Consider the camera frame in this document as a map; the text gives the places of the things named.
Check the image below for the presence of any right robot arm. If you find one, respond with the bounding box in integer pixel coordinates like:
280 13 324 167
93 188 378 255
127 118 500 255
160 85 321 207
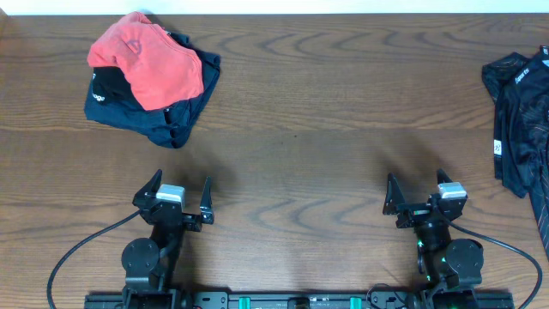
383 169 484 309

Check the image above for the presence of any black cable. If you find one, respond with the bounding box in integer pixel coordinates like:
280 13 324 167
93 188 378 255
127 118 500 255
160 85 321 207
45 209 142 309
445 217 544 309

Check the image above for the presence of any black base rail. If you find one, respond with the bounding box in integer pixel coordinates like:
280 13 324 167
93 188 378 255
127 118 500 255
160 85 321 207
84 290 514 309

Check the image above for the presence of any navy folded garment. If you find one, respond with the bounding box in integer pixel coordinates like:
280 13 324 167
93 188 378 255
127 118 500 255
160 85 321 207
84 33 221 148

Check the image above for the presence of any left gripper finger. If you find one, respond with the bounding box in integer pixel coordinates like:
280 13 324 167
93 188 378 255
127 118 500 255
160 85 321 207
132 169 162 206
200 176 214 225

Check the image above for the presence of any black printed cycling jersey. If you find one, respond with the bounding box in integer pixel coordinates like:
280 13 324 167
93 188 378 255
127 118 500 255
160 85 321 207
481 45 548 251

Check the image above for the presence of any red folded shirt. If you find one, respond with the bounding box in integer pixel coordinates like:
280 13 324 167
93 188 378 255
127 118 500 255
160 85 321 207
87 12 205 111

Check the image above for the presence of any right black cable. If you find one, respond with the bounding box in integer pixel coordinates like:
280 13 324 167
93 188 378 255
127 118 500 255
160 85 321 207
445 217 544 309

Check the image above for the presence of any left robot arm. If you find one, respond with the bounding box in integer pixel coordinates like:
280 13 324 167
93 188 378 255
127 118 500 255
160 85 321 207
121 170 214 309

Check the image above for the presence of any left black cable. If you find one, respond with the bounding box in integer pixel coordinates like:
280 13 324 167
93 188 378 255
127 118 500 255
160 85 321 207
45 209 142 309

